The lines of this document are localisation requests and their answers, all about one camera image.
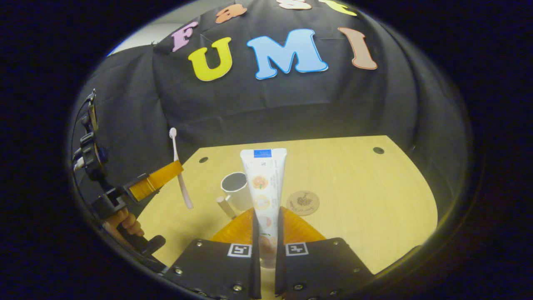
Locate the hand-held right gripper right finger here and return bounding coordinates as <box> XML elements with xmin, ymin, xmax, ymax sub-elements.
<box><xmin>275</xmin><ymin>206</ymin><xmax>374</xmax><ymax>300</ymax></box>

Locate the round wooden coaster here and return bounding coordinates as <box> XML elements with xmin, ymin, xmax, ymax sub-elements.
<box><xmin>286</xmin><ymin>190</ymin><xmax>321</xmax><ymax>216</ymax></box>

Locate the white toothbrush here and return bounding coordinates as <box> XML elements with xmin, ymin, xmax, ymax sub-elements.
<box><xmin>169</xmin><ymin>127</ymin><xmax>194</xmax><ymax>210</ymax></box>

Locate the white cup with wooden handle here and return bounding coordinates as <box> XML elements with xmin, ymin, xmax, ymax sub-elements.
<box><xmin>216</xmin><ymin>171</ymin><xmax>254</xmax><ymax>220</ymax></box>

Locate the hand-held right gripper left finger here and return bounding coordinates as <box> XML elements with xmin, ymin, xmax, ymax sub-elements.
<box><xmin>164</xmin><ymin>207</ymin><xmax>262</xmax><ymax>300</ymax></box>

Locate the black backdrop cloth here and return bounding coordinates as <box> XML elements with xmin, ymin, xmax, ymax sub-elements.
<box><xmin>69</xmin><ymin>0</ymin><xmax>471</xmax><ymax>217</ymax></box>

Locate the white toothpaste tube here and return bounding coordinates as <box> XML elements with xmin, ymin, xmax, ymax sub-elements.
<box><xmin>240</xmin><ymin>148</ymin><xmax>288</xmax><ymax>269</ymax></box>

